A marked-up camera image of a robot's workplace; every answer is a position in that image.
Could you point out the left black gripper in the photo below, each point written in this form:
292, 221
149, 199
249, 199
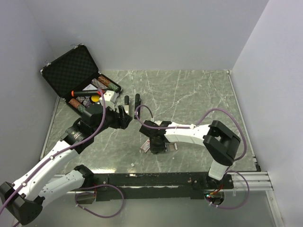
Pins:
121, 121

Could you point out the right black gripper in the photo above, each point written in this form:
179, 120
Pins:
158, 149

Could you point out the striped staple strip pack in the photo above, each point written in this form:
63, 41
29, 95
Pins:
171, 147

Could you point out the grey and black stapler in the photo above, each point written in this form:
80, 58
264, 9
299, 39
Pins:
127, 104

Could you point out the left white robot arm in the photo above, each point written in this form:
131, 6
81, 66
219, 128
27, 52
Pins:
27, 196

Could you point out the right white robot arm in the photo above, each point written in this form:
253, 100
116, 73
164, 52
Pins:
218, 139

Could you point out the red white staple box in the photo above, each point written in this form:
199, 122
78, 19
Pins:
145, 147

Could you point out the yellow poker chip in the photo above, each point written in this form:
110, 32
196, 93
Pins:
95, 99

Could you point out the black orange marker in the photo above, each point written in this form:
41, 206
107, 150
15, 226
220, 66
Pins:
85, 93

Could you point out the black poker chip case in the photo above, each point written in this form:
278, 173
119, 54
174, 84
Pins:
74, 71

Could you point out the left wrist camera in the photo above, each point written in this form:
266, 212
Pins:
109, 98

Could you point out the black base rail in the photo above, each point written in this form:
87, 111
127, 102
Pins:
156, 185

